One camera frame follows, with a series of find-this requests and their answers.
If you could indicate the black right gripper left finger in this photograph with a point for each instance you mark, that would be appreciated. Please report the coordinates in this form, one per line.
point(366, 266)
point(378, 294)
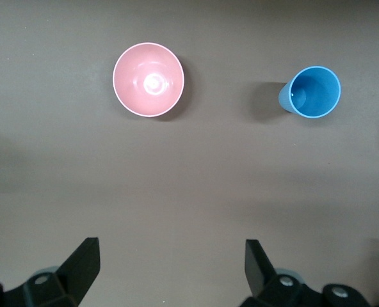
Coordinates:
point(77, 272)

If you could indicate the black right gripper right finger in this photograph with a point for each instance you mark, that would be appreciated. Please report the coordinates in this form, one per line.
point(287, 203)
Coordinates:
point(260, 278)

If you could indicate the pink bowl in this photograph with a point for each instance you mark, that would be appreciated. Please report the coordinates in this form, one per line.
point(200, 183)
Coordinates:
point(148, 80)

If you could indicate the blue ribbed plastic cup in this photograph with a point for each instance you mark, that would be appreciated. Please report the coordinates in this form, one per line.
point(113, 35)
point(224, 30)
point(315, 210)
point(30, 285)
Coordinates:
point(314, 92)

